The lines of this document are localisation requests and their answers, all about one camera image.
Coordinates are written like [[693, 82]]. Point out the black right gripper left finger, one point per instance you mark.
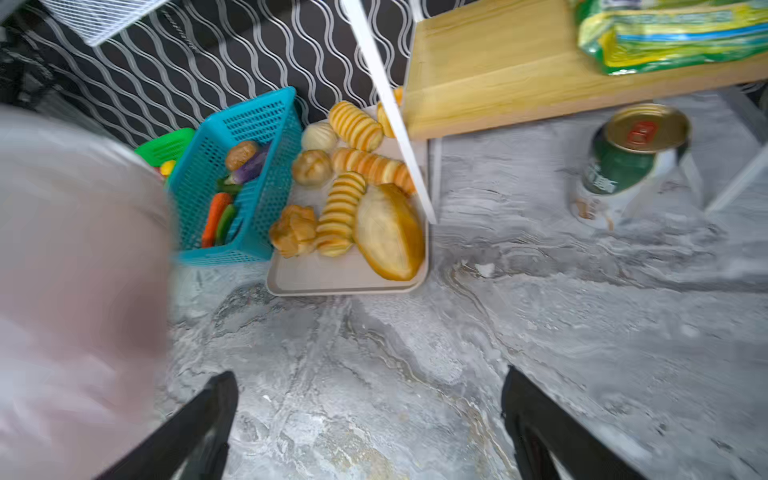
[[192, 444]]

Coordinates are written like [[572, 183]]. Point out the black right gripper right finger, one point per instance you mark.
[[545, 436]]

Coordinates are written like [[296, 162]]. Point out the white plastic bag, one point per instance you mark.
[[86, 243]]

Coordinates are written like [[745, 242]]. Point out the green chili pepper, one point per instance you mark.
[[225, 221]]

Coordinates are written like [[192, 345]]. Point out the knotted round bun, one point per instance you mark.
[[294, 233]]

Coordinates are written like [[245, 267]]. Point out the oval golden bread loaf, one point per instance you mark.
[[388, 232]]

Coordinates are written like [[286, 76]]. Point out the orange carrot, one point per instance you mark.
[[217, 207]]

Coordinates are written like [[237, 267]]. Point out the striped bread roll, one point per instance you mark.
[[335, 228]]

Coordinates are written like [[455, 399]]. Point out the beige bread tray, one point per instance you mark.
[[314, 274]]

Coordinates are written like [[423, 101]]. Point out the purple eggplant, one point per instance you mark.
[[250, 171]]

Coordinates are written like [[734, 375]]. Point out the brown potato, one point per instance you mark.
[[240, 154]]

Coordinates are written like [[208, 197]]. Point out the green plastic basket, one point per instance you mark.
[[170, 146]]

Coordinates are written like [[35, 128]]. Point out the green white can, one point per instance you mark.
[[630, 157]]

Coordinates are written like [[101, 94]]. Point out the long striped bread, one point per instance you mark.
[[376, 169]]

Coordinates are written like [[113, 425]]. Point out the teal plastic basket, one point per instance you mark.
[[270, 120]]

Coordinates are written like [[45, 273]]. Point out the white wooden two-tier shelf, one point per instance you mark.
[[496, 63]]

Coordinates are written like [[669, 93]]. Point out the green yellow snack bag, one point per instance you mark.
[[634, 36]]

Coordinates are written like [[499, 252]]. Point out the white wire wall basket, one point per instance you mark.
[[96, 21]]

